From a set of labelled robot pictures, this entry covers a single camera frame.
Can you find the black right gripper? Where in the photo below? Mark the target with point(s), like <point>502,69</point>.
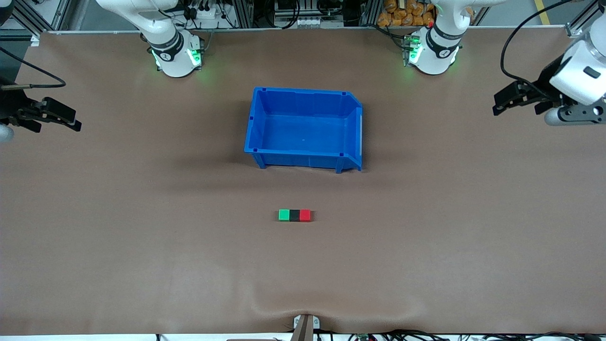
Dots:
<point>10,104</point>

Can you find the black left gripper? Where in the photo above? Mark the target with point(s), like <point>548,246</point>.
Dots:
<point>548,80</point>

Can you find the small red cube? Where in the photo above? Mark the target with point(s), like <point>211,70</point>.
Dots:
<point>306,215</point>

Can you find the small green cube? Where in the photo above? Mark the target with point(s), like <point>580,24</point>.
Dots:
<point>284,215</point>

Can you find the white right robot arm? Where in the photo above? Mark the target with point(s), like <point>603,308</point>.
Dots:
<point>175,61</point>

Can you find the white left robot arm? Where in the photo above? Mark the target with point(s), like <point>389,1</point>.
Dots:
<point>435,57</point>

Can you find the small black cube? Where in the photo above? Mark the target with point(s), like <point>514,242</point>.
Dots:
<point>295,215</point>

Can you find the orange packets pile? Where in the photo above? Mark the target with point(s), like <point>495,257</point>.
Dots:
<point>397,19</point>

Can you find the white power strip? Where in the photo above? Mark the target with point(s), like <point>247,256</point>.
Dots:
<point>208,21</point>

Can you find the brown table mat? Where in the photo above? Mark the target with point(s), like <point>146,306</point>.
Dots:
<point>142,284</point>

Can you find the blue plastic storage bin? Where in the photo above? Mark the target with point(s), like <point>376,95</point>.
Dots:
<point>307,128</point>

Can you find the white connector block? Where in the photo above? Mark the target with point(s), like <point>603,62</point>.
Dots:
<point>307,22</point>

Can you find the aluminium frame strut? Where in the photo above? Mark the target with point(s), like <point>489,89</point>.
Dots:
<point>26,19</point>
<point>575,29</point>

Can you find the grey metal camera bracket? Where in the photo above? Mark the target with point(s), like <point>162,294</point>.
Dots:
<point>305,329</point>

